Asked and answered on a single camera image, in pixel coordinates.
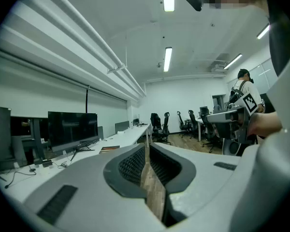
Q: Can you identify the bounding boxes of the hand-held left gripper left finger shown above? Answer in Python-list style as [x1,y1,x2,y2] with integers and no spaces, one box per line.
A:
[23,143,169,232]

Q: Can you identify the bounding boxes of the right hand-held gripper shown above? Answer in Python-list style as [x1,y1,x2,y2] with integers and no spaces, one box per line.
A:
[206,92,260,157]

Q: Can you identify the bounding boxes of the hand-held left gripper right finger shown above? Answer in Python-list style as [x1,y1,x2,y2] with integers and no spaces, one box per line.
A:
[149,142,243,227]

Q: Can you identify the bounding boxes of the dark brown mouse pad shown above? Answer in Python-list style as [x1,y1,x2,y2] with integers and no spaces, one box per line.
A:
[99,145,121,154]

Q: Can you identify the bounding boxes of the person's right forearm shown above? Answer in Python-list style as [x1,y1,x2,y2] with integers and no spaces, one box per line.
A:
[248,111,284,138]

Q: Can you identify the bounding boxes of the black office chair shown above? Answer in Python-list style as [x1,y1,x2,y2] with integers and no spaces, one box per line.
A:
[176,110,192,138]
[199,106,223,154]
[157,111,172,145]
[188,110,199,140]
[150,113,162,136]

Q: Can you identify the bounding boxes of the ceiling air vent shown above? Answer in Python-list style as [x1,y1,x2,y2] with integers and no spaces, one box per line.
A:
[210,53,230,73]

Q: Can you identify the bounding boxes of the glass partition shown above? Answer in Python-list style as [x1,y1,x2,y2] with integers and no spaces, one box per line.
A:
[226,58,279,97]

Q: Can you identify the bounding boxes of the large black monitor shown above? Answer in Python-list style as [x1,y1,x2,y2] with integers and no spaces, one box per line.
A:
[47,111,100,161]

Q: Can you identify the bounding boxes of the white ceiling pipes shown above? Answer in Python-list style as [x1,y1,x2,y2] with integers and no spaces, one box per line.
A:
[36,0,147,98]

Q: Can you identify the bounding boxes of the black cable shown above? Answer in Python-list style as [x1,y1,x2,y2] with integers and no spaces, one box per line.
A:
[4,167,37,189]

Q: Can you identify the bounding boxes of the black blind cord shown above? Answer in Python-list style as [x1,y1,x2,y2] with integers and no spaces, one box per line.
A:
[85,85,90,114]

